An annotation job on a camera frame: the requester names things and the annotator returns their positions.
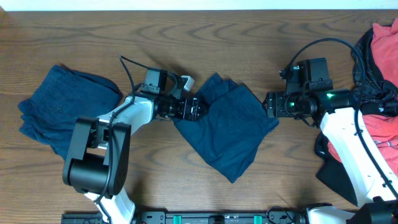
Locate dark navy shorts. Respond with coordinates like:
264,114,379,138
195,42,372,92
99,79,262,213
172,73,279,183

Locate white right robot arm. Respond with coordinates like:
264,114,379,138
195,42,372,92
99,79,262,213
263,90,397,223

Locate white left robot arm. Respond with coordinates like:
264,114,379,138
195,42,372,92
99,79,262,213
62,94,208,223

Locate black patterned garment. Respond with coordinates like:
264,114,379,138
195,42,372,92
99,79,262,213
351,29,397,117

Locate red t-shirt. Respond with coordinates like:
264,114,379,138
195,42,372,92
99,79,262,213
326,17,398,177

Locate folded blue shorts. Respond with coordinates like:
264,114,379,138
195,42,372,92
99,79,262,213
18,65,123,159

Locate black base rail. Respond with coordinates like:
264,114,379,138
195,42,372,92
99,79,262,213
60,205,312,224

